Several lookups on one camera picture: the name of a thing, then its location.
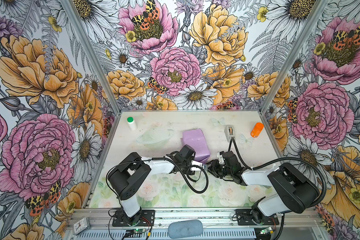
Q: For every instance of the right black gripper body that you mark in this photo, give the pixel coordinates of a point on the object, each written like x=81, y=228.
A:
x=228, y=171

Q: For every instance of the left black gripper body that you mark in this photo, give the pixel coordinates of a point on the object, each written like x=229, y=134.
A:
x=187, y=163

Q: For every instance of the pink wrapping paper sheet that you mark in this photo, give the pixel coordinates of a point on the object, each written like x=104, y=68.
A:
x=196, y=139

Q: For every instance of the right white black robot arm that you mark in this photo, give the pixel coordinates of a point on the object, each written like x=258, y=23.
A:
x=294, y=191

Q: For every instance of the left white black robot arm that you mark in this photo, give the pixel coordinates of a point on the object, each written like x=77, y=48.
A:
x=126, y=178

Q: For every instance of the clear glass bowl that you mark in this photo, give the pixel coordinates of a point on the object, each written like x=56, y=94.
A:
x=155, y=138

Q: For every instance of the grey tape dispenser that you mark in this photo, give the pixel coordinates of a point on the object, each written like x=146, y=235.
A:
x=230, y=132

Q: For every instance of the orange bottle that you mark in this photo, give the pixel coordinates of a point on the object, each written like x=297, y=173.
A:
x=257, y=129

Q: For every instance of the white bottle green cap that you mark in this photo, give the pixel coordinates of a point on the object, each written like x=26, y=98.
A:
x=132, y=123

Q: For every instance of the grey foam pad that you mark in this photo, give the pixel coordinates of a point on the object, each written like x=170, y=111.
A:
x=185, y=229

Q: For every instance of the small white clock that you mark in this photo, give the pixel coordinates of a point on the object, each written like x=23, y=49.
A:
x=81, y=225

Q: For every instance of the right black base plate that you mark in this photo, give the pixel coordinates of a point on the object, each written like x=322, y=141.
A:
x=250, y=217

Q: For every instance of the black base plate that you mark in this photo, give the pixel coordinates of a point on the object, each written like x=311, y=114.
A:
x=250, y=217
x=143, y=218

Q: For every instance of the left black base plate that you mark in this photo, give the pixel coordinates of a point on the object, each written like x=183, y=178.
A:
x=143, y=218

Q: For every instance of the aluminium front rail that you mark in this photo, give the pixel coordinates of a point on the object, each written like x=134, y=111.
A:
x=210, y=217

